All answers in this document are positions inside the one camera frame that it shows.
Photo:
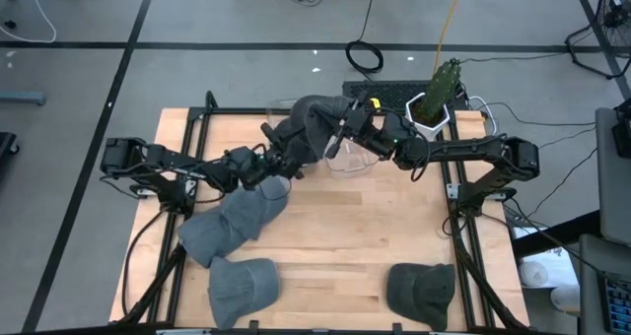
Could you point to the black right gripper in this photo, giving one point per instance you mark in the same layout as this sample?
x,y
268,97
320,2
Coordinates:
x,y
370,125

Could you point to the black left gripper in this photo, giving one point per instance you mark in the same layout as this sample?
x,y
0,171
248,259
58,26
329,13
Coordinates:
x,y
281,162

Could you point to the dark grey baseball cap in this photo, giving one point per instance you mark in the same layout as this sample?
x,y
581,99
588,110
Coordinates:
x,y
315,123
419,293

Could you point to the blue-grey baseball cap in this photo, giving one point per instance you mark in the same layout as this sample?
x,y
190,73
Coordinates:
x,y
256,207
241,290
207,239

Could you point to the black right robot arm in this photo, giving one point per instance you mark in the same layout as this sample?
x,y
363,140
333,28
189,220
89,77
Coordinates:
x,y
468,150

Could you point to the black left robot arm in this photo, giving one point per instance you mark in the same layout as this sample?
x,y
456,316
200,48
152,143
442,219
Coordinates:
x,y
187,162

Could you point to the black ribbed floor mat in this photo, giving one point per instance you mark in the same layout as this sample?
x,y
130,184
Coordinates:
x,y
389,94

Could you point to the white plant pot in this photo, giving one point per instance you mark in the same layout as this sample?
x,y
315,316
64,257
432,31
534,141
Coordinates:
x,y
441,128

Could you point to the green cactus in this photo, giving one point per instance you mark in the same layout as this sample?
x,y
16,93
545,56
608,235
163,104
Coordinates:
x,y
441,88

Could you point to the white paper roll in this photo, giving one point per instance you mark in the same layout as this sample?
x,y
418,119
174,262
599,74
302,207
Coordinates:
x,y
566,298
533,274

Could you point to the grey desk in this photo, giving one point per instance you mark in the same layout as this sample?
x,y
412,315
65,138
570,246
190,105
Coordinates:
x,y
613,202

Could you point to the black floor fan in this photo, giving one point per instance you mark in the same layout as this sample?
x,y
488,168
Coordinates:
x,y
609,24

